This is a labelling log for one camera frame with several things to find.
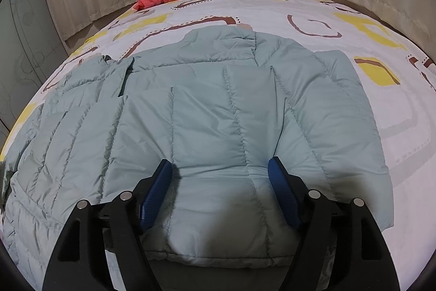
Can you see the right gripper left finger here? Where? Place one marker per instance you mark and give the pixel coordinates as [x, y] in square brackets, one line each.
[78, 260]

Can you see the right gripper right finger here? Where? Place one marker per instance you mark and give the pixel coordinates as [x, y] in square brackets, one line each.
[362, 259]

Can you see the light green puffer jacket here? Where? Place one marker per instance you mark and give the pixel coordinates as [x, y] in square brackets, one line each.
[218, 104]

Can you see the patterned white bed sheet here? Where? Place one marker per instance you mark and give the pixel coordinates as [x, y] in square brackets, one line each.
[397, 77]

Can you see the frosted glass wardrobe door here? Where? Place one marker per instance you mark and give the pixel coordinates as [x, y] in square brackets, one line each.
[31, 50]

